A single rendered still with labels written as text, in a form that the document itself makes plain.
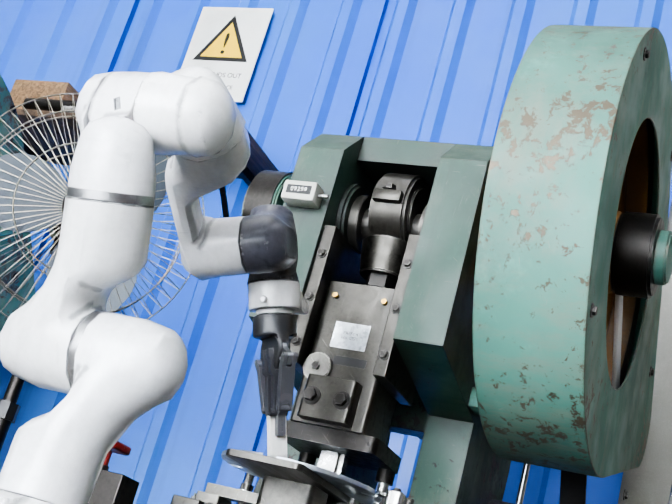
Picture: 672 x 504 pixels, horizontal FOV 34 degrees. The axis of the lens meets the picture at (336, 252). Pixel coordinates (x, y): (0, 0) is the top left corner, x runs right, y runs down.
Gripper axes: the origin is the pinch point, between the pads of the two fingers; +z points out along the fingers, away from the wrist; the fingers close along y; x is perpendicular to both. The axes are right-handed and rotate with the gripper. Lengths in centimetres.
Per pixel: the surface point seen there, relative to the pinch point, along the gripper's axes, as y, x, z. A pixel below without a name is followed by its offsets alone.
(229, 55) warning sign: -185, 64, -146
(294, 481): -4.6, 5.1, 7.3
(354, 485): 4.4, 11.8, 8.2
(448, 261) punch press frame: 3.2, 33.1, -31.0
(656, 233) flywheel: 24, 64, -34
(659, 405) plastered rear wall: -65, 144, -10
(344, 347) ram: -12.4, 19.3, -16.8
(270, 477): -8.0, 2.1, 6.5
